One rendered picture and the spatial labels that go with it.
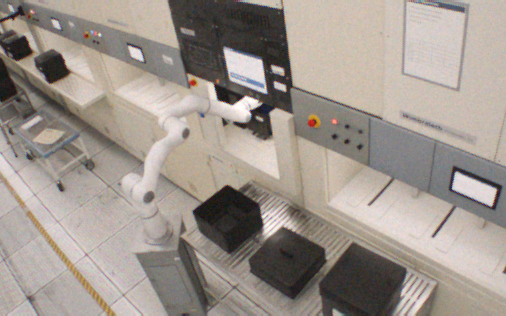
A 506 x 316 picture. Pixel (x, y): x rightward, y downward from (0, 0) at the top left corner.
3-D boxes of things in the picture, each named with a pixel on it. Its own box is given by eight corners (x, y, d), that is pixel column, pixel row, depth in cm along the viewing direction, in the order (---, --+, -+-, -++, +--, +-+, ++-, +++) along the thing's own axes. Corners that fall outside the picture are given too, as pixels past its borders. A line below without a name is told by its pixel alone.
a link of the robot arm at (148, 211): (145, 222, 242) (131, 191, 227) (128, 207, 254) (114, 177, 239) (162, 210, 248) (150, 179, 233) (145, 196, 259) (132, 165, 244)
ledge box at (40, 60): (39, 78, 458) (30, 58, 442) (62, 67, 470) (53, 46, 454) (48, 86, 438) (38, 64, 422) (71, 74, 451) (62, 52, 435)
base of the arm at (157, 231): (140, 246, 254) (129, 225, 242) (145, 222, 269) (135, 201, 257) (171, 243, 252) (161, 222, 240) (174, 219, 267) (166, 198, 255)
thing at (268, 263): (248, 271, 228) (244, 256, 220) (284, 236, 243) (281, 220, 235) (293, 300, 211) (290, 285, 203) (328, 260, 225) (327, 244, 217)
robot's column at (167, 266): (168, 319, 298) (131, 252, 251) (172, 286, 320) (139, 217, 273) (207, 317, 295) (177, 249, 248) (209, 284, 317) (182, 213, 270)
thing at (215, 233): (232, 204, 269) (227, 183, 258) (264, 225, 252) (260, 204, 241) (198, 231, 256) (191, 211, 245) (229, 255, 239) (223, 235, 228)
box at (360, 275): (319, 314, 202) (317, 284, 186) (351, 272, 217) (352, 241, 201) (371, 345, 185) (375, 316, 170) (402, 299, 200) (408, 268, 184)
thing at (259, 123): (245, 131, 301) (237, 92, 281) (265, 117, 310) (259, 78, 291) (271, 144, 285) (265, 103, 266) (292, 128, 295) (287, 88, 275)
